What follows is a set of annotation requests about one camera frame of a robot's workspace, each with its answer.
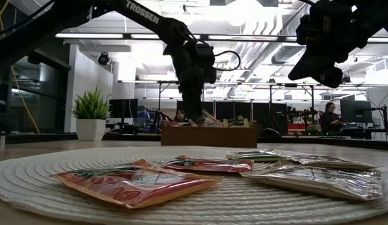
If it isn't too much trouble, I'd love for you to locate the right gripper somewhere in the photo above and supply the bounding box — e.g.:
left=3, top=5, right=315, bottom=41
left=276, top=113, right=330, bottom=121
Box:
left=287, top=0, right=373, bottom=89

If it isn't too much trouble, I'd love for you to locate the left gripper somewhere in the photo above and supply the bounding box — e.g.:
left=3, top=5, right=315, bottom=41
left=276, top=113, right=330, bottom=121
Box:
left=172, top=46, right=217, bottom=119

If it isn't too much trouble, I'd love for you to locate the green lemon tea sachet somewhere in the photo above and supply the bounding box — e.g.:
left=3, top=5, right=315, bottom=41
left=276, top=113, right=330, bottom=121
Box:
left=225, top=114, right=254, bottom=128
left=225, top=150, right=287, bottom=163

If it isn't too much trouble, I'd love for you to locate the seated person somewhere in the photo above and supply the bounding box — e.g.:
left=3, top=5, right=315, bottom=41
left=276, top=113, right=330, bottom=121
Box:
left=320, top=101, right=344, bottom=134
left=172, top=108, right=188, bottom=124

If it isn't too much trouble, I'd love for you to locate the wooden three-compartment box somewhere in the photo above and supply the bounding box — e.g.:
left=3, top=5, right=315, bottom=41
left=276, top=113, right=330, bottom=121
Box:
left=160, top=121, right=258, bottom=148

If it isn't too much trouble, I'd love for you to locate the large black monitor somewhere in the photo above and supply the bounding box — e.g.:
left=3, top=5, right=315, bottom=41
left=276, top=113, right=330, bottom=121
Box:
left=340, top=99, right=374, bottom=124

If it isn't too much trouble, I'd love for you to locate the small black monitor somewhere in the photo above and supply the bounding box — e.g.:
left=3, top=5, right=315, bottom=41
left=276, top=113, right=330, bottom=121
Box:
left=108, top=98, right=139, bottom=119

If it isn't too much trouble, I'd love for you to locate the black chair back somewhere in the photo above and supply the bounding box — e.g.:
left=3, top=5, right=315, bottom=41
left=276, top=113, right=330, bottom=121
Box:
left=259, top=127, right=281, bottom=138

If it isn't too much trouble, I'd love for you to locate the silver packet far right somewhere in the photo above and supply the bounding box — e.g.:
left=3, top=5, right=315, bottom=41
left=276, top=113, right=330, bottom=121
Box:
left=275, top=153, right=384, bottom=171

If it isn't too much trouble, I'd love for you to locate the green plant in white pot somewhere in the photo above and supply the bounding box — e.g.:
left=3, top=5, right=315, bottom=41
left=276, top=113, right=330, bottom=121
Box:
left=71, top=87, right=113, bottom=142

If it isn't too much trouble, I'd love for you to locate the large silver foil packet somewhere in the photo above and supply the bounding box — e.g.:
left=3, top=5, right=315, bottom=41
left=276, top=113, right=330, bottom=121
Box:
left=240, top=162, right=385, bottom=201

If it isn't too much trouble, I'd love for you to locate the white round woven placemat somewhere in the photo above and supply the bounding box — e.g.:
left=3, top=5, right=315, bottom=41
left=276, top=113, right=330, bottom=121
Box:
left=0, top=146, right=388, bottom=224

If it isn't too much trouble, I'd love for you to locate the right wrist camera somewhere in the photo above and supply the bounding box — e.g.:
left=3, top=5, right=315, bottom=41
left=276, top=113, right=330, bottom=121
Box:
left=295, top=14, right=327, bottom=48

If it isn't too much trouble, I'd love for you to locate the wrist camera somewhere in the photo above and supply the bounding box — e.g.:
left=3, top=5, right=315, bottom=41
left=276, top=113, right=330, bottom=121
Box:
left=295, top=14, right=327, bottom=48
left=195, top=42, right=217, bottom=68

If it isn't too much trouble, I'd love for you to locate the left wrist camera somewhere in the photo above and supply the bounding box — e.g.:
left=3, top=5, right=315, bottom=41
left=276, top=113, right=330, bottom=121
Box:
left=195, top=42, right=217, bottom=68

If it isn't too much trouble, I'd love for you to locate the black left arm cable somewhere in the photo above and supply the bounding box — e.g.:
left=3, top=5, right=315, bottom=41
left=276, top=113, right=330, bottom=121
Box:
left=213, top=49, right=242, bottom=72

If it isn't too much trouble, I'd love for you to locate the black aluminium table frame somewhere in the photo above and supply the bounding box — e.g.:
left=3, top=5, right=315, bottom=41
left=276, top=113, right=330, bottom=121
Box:
left=0, top=132, right=388, bottom=151

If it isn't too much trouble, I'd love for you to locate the yellow hanging cable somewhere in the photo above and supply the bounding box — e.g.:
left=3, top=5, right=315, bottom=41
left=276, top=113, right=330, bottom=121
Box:
left=0, top=0, right=41, bottom=134

